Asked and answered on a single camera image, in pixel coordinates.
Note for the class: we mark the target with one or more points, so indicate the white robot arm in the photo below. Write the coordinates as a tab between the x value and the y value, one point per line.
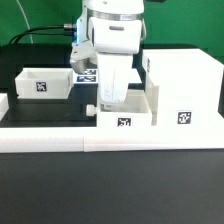
109	33

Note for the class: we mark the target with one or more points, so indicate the white drawer cabinet frame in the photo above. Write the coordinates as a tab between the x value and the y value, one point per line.
183	87

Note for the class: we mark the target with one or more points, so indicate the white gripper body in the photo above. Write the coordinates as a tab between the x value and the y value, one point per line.
113	77

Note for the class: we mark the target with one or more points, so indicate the white L-shaped boundary rail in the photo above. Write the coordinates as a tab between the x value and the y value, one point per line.
92	139

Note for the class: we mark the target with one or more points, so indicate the white rear drawer box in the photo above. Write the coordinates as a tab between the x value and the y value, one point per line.
44	83

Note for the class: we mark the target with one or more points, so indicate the white front drawer box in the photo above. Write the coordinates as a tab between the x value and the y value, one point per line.
135	112

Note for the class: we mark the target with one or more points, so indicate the white drawer box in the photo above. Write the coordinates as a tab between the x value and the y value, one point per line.
135	112
44	83

